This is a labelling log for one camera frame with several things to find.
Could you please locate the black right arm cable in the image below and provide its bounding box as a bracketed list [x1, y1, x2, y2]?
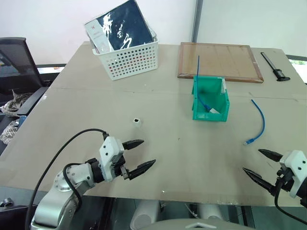
[273, 169, 307, 226]

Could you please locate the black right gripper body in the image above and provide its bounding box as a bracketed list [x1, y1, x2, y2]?
[275, 167, 296, 193]

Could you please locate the white flat box red mark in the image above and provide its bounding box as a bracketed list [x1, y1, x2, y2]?
[83, 19, 114, 53]

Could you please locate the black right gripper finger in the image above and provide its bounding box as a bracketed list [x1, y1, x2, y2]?
[258, 149, 284, 162]
[242, 167, 277, 196]

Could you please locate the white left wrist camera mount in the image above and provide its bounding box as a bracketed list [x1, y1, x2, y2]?
[99, 136, 126, 182]

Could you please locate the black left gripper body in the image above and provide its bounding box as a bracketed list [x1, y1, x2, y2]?
[110, 155, 131, 182]

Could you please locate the black rod tool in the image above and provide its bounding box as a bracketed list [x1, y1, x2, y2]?
[260, 51, 291, 82]

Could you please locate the black mesh office chair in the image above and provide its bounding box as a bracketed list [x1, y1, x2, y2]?
[0, 37, 67, 118]

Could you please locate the wooden framed board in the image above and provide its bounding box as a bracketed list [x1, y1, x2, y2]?
[177, 42, 265, 84]

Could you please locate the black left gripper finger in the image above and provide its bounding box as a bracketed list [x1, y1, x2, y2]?
[128, 159, 157, 181]
[122, 139, 145, 151]

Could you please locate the green plastic bin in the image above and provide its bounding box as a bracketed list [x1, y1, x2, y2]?
[191, 75, 231, 123]

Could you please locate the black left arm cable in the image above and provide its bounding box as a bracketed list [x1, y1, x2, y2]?
[24, 128, 109, 230]

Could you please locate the dark blue glossy package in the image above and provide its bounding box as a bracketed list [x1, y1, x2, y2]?
[97, 0, 157, 51]

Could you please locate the grey vertical post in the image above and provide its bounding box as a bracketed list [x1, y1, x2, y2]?
[191, 0, 203, 43]

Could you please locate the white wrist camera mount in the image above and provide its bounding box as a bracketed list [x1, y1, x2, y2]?
[99, 136, 126, 182]
[279, 150, 307, 198]

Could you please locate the silver robot torso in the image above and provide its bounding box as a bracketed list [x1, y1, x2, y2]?
[130, 199, 243, 230]

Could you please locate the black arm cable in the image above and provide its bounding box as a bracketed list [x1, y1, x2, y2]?
[24, 128, 109, 230]
[273, 169, 307, 226]

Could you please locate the blue Ethernet cable curved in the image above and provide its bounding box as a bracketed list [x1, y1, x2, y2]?
[243, 99, 266, 146]

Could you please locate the plaid cloth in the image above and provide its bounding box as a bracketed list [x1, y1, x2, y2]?
[0, 92, 35, 145]

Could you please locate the white perforated plastic basket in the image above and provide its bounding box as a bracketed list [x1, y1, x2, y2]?
[92, 39, 160, 81]

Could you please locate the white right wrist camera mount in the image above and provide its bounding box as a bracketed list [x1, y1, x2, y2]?
[279, 150, 307, 198]

